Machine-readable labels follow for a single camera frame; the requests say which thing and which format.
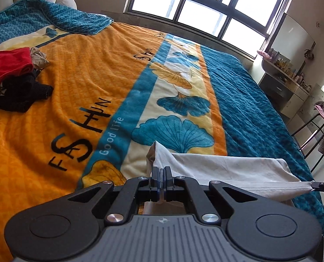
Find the teal textured blanket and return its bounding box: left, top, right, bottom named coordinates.
left=0, top=0, right=114, bottom=51

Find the black garment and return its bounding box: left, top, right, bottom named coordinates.
left=0, top=69, right=54, bottom=113

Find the beige garment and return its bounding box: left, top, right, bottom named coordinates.
left=29, top=47, right=50, bottom=71

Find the row of cosmetic bottles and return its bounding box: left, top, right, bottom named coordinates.
left=268, top=48, right=313, bottom=90

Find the white dressing table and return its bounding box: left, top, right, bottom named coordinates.
left=258, top=60, right=311, bottom=120

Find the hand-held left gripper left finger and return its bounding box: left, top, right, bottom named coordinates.
left=76, top=166, right=162, bottom=226

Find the red garment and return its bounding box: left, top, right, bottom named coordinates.
left=0, top=47, right=34, bottom=92

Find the dressing table mirror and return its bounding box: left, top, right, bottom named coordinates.
left=271, top=14, right=315, bottom=74

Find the white garment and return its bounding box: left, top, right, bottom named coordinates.
left=143, top=140, right=315, bottom=216

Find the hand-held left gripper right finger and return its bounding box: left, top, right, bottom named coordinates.
left=162, top=166, right=258, bottom=226

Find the black metal chair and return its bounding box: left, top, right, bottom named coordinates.
left=291, top=112, right=324, bottom=173

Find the white pillow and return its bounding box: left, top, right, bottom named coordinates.
left=47, top=0, right=78, bottom=10

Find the black framed window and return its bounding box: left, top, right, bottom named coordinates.
left=124, top=0, right=292, bottom=61

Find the orange and teal printed blanket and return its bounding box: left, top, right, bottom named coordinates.
left=0, top=22, right=324, bottom=262

